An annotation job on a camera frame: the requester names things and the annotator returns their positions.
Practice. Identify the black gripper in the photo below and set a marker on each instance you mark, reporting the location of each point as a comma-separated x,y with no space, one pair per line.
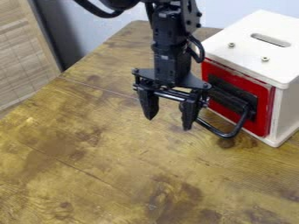
170,80

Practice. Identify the black metal drawer handle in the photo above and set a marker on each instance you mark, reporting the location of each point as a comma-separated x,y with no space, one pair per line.
238,102

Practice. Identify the red drawer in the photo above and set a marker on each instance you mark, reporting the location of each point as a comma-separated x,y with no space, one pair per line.
257,87

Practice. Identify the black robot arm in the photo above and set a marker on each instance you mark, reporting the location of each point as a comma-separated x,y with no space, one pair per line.
174,20

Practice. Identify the white wooden box cabinet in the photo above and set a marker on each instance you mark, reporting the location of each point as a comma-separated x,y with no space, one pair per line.
261,47

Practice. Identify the wooden slatted panel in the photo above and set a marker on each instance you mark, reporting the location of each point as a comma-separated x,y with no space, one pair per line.
27,63

